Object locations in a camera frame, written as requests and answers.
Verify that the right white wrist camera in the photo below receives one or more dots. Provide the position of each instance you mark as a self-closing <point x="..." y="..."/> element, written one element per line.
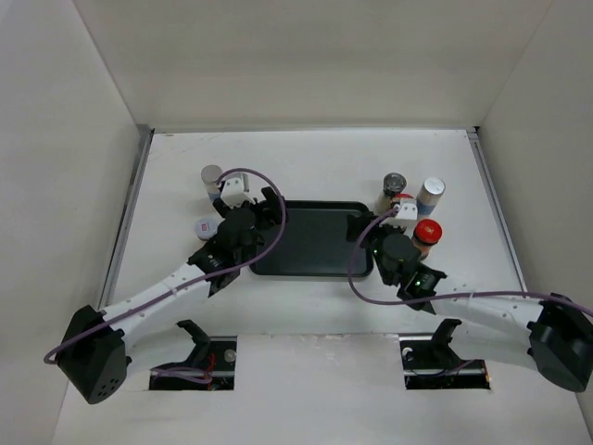
<point x="404" y="218"/>

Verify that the silver cap white shaker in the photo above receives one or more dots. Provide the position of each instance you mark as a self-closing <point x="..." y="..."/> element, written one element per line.
<point x="432" y="189"/>

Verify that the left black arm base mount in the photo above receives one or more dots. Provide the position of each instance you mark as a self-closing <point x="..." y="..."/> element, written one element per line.
<point x="210" y="365"/>

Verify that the black plastic tray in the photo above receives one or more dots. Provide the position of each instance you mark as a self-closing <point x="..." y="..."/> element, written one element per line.
<point x="314" y="242"/>

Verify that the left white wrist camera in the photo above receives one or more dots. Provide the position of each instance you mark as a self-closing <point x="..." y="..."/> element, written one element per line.
<point x="235" y="190"/>

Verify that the silver cap blue label shaker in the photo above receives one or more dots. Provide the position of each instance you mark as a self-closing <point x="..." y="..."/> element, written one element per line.
<point x="210" y="175"/>

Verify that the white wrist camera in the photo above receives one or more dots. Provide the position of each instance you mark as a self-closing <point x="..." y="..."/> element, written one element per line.
<point x="235" y="190"/>
<point x="404" y="218"/>

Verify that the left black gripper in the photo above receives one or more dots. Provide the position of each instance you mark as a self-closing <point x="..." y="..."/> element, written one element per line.
<point x="273" y="203"/>

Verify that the red lid sauce jar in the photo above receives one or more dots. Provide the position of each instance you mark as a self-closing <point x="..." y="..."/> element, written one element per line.
<point x="426" y="234"/>
<point x="402" y="200"/>

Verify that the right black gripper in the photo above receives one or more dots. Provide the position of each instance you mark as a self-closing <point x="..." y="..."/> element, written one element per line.
<point x="355" y="224"/>

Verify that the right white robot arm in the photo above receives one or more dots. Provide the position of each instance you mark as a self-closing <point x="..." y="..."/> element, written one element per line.
<point x="547" y="333"/>

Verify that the white lid dark jar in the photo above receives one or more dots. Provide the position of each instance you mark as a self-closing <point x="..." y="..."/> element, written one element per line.
<point x="206" y="228"/>

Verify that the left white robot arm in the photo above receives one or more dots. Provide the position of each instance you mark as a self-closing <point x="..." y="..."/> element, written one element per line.
<point x="154" y="329"/>

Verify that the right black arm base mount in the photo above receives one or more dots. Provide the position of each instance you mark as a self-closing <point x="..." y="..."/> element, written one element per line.
<point x="429" y="363"/>

